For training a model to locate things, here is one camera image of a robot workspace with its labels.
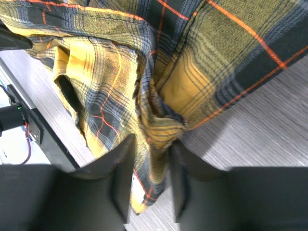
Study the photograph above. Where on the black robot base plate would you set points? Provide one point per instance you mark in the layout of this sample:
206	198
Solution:
37	126

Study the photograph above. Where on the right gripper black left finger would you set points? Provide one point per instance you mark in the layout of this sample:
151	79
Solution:
93	198

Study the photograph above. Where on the yellow plaid long sleeve shirt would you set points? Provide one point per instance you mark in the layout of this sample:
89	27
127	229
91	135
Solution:
156	68

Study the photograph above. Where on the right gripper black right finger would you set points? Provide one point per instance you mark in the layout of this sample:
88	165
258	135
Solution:
239	199

